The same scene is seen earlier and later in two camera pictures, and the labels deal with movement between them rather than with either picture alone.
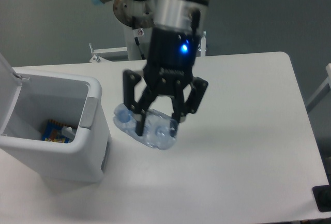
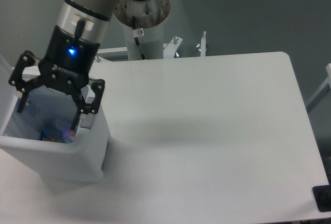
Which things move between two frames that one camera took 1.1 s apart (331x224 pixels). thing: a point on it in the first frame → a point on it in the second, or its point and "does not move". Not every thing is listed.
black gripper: x=169 y=68 → x=68 y=62
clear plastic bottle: x=156 y=128 → x=53 y=131
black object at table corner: x=322 y=196 does not move
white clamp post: x=202 y=44 does not move
